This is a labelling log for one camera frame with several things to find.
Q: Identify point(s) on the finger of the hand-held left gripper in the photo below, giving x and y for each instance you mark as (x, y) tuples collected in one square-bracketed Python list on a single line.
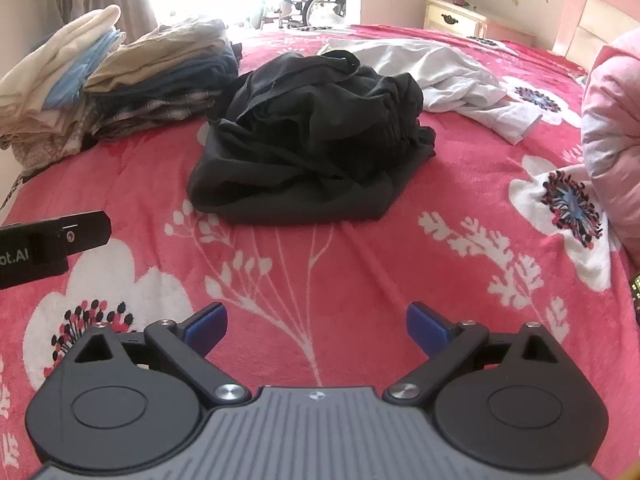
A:
[(50, 240)]

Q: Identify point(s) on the pink headboard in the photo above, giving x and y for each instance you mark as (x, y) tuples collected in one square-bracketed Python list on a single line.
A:
[(580, 10)]

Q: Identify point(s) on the light grey garment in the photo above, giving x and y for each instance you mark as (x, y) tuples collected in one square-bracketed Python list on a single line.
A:
[(440, 70)]

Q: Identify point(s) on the pink pillow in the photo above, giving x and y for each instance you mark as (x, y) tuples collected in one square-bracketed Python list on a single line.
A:
[(615, 135)]

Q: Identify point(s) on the black pants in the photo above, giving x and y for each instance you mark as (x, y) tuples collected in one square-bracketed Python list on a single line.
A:
[(310, 150)]

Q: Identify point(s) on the stack of cream folded clothes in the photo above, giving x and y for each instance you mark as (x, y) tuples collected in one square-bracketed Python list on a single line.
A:
[(45, 70)]

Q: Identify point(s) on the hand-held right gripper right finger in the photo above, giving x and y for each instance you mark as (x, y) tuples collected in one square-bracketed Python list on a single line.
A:
[(425, 327)]

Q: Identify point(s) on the pink floral blanket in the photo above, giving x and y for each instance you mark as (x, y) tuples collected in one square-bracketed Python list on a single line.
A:
[(350, 260)]

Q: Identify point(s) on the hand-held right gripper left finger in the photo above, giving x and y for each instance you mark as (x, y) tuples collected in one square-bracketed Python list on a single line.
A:
[(206, 327)]

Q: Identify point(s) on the cream nightstand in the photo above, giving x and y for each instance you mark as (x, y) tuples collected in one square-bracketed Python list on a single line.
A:
[(450, 17)]

